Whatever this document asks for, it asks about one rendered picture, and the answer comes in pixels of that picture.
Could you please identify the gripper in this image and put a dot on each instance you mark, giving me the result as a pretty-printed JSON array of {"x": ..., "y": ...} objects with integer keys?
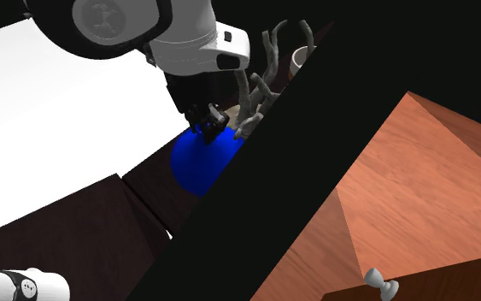
[{"x": 190, "y": 89}]

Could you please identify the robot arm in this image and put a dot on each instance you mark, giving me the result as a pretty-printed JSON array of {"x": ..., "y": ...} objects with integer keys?
[{"x": 190, "y": 37}]

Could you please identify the blue ball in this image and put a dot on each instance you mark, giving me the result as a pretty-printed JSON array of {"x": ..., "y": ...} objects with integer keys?
[{"x": 198, "y": 162}]

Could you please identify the grey branching coral ornament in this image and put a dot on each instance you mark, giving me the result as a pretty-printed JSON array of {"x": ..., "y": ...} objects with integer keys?
[{"x": 270, "y": 62}]

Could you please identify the white cup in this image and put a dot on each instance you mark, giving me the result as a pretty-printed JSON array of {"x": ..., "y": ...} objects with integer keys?
[{"x": 297, "y": 58}]

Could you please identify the dark brown wooden table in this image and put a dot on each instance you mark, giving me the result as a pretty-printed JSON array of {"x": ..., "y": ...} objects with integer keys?
[{"x": 77, "y": 237}]

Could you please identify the reddish wooden chest of drawers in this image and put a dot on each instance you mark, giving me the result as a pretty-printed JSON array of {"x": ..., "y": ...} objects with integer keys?
[{"x": 411, "y": 187}]

